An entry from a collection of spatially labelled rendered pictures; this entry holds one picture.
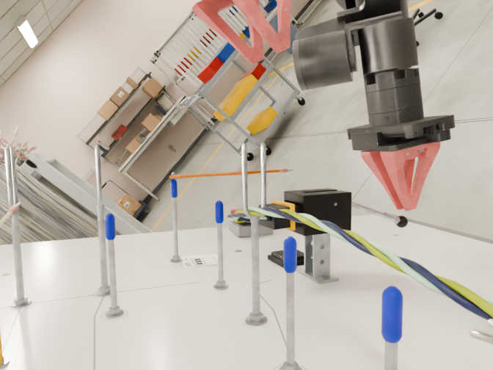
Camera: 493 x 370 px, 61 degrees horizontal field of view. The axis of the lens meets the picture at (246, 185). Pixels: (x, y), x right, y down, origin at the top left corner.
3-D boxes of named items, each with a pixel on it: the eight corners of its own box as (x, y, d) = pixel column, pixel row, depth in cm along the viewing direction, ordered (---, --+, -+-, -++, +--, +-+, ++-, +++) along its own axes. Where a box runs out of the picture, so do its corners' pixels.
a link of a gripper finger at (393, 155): (400, 220, 44) (390, 131, 43) (359, 211, 51) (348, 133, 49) (449, 205, 47) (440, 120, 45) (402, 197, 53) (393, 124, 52)
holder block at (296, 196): (351, 230, 43) (351, 191, 43) (304, 236, 41) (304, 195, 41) (328, 223, 47) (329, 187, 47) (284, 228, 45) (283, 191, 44)
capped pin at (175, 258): (185, 260, 51) (182, 172, 50) (174, 263, 50) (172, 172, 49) (177, 258, 52) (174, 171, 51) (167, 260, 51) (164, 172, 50)
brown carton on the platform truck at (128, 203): (134, 207, 807) (120, 196, 796) (142, 204, 759) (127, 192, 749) (121, 224, 790) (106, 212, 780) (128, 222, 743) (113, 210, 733)
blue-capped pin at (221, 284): (230, 288, 41) (229, 201, 40) (216, 290, 41) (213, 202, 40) (225, 283, 43) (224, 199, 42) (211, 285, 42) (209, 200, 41)
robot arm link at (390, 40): (414, 3, 41) (411, 12, 46) (342, 20, 43) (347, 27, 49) (421, 74, 42) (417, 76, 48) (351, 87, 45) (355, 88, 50)
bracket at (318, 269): (339, 280, 43) (340, 233, 42) (319, 284, 42) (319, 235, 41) (315, 268, 47) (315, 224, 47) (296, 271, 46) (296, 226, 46)
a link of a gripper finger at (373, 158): (411, 222, 43) (400, 131, 41) (366, 212, 50) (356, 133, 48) (460, 207, 45) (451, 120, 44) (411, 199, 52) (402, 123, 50)
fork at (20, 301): (12, 301, 39) (0, 147, 37) (34, 299, 39) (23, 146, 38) (7, 309, 37) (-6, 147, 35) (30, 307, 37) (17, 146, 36)
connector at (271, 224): (313, 223, 42) (313, 203, 42) (272, 230, 40) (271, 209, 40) (296, 219, 45) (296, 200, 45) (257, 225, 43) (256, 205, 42)
